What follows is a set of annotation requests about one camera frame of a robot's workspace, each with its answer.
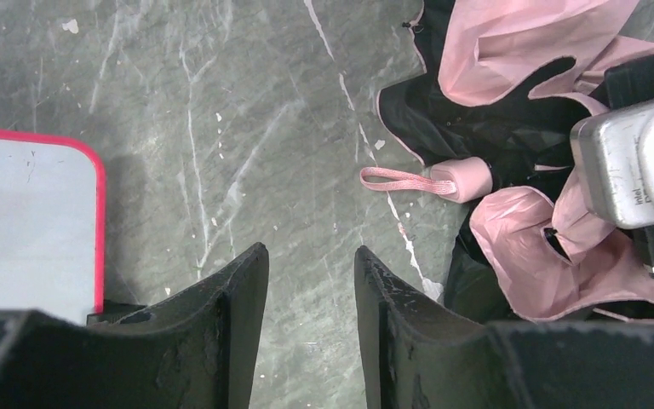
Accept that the pink and black umbrella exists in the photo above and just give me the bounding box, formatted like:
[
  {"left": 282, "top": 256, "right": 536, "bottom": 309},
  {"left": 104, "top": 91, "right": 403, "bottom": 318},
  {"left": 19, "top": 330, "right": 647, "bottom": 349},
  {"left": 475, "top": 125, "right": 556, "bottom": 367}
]
[{"left": 360, "top": 1, "right": 654, "bottom": 324}]

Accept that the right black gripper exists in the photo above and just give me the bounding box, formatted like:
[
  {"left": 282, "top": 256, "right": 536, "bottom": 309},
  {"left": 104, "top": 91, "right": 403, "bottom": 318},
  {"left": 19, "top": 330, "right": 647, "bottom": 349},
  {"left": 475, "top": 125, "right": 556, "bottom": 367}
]
[{"left": 603, "top": 43, "right": 654, "bottom": 284}]

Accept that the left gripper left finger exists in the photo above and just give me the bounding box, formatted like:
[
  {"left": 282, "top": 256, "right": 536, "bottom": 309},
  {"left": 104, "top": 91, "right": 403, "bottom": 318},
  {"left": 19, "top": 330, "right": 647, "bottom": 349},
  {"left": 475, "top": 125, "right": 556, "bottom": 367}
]
[{"left": 0, "top": 243, "right": 269, "bottom": 408}]

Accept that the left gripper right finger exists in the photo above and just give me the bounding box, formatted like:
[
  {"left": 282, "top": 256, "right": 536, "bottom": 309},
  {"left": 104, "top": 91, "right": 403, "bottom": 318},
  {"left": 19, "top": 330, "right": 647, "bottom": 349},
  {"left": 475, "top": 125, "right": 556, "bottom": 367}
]
[{"left": 354, "top": 246, "right": 654, "bottom": 408}]

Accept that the red framed whiteboard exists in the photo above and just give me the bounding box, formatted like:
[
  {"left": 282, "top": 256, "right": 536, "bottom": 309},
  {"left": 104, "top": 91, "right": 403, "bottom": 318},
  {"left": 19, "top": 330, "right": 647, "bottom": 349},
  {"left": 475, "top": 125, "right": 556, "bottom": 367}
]
[{"left": 0, "top": 130, "right": 107, "bottom": 325}]

